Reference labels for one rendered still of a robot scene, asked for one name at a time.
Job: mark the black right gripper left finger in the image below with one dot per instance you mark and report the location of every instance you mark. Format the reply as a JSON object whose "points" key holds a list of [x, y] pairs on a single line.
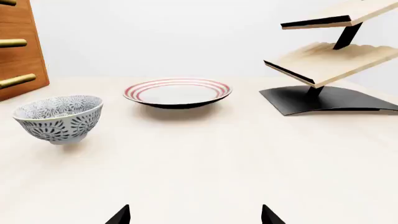
{"points": [[122, 216]]}

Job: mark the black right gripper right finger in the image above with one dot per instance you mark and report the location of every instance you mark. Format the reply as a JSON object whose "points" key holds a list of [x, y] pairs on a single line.
{"points": [[269, 217]]}

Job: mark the white bowl with blue floral pattern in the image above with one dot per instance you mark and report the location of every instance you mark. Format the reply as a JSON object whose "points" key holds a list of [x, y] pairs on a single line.
{"points": [[59, 119]]}

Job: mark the brown wooden drawer cabinet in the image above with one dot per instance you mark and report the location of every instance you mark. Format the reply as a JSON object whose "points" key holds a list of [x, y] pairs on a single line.
{"points": [[18, 58]]}

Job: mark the red striped plate with black underside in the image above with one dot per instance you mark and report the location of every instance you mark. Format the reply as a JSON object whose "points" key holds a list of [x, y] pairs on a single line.
{"points": [[177, 93]]}

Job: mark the tiered wooden shelf with black stand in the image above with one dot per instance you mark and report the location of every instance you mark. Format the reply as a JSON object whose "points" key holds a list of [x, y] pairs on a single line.
{"points": [[329, 70]]}

